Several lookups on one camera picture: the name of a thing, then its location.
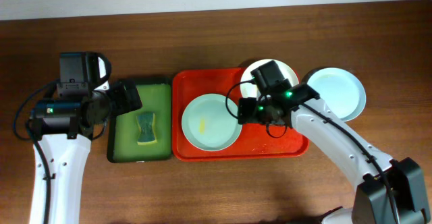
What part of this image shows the red plastic tray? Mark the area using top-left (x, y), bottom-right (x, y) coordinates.
top-left (171, 67), bottom-right (309, 162)

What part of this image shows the mint green plate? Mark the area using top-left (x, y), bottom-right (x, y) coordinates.
top-left (181, 94), bottom-right (242, 152)

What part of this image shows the yellow green sponge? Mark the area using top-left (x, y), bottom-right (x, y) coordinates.
top-left (136, 112), bottom-right (157, 145)

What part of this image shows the dark green tray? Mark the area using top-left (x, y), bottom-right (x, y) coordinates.
top-left (107, 78), bottom-right (171, 163)

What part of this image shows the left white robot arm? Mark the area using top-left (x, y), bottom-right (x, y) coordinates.
top-left (26, 80), bottom-right (142, 223)

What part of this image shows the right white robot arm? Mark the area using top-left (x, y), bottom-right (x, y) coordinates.
top-left (238, 84), bottom-right (431, 224)

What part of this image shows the cream white plate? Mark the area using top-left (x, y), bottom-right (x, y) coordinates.
top-left (240, 59), bottom-right (300, 99)

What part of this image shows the light blue plate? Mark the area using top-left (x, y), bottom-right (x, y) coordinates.
top-left (302, 67), bottom-right (367, 121)

